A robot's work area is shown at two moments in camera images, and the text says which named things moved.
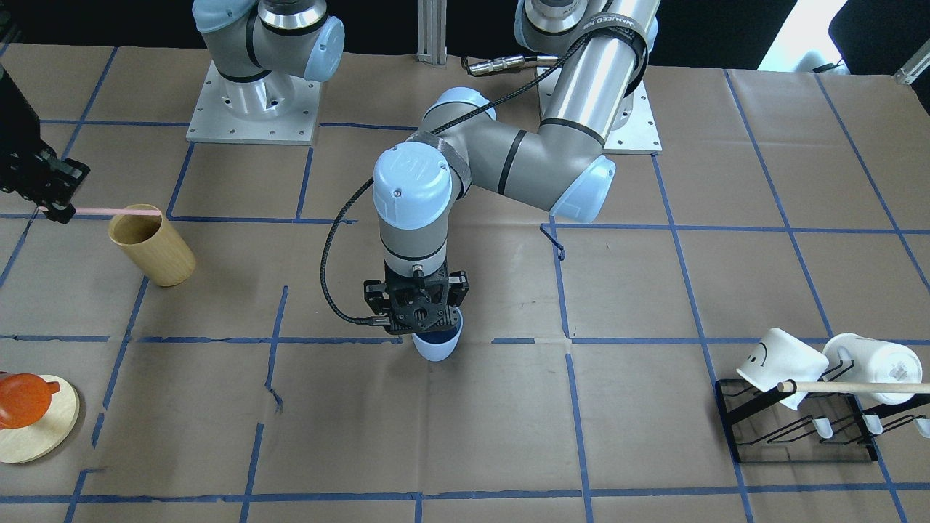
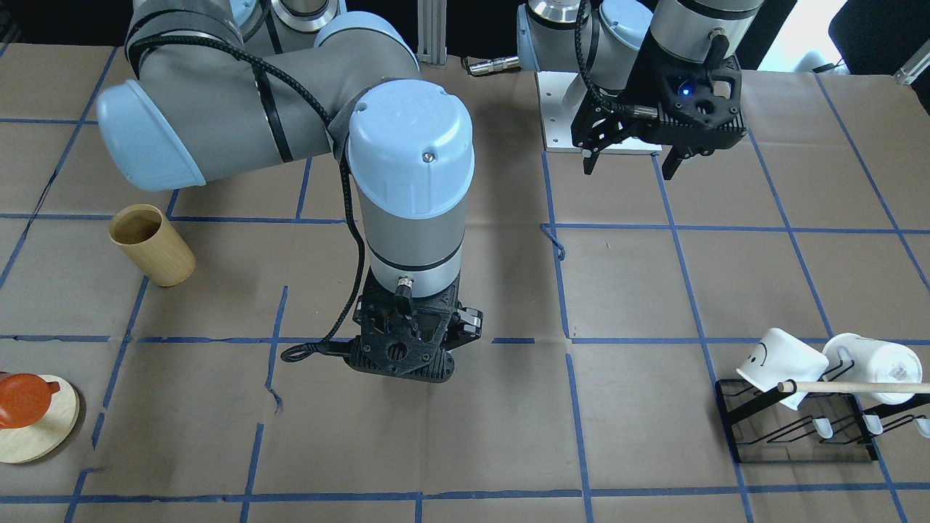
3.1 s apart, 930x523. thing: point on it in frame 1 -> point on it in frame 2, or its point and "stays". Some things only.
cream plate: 40,439 stays
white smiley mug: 779,356 stays
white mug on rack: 874,362 stays
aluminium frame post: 431,32 stays
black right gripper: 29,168 -> 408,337
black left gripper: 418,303 -> 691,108
